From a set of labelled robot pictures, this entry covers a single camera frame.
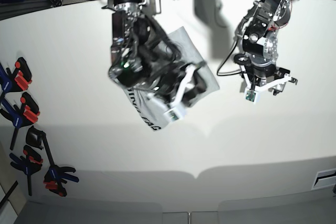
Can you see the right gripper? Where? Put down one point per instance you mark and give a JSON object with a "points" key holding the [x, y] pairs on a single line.
{"points": [[174, 83]]}

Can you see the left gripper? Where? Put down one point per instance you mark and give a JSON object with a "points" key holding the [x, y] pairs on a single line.
{"points": [[272, 79]]}

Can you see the grey T-shirt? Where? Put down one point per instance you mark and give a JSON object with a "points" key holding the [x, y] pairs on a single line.
{"points": [[154, 118]]}

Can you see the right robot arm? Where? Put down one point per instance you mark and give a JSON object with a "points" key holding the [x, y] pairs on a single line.
{"points": [[144, 58]]}

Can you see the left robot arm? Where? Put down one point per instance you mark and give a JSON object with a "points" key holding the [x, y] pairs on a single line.
{"points": [[258, 39]]}

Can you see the long black bar clamp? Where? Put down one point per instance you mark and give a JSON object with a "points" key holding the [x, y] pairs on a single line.
{"points": [[56, 176]]}

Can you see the blue bar clamp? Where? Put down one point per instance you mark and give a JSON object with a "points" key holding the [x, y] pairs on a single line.
{"points": [[25, 115], [17, 80]]}

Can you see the top blue bar clamp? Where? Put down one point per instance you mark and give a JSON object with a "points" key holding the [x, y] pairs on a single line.
{"points": [[17, 80]]}

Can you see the lower left blue clamp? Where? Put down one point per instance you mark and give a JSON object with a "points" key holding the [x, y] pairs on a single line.
{"points": [[29, 164]]}

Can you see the black strip at edge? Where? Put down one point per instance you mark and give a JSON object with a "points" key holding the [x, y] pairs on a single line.
{"points": [[8, 194]]}

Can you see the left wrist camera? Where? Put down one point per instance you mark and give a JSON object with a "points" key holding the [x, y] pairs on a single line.
{"points": [[251, 95]]}

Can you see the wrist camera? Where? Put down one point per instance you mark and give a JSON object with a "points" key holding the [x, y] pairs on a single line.
{"points": [[251, 95], [175, 113]]}

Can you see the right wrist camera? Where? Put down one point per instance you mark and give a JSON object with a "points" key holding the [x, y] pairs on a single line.
{"points": [[175, 113]]}

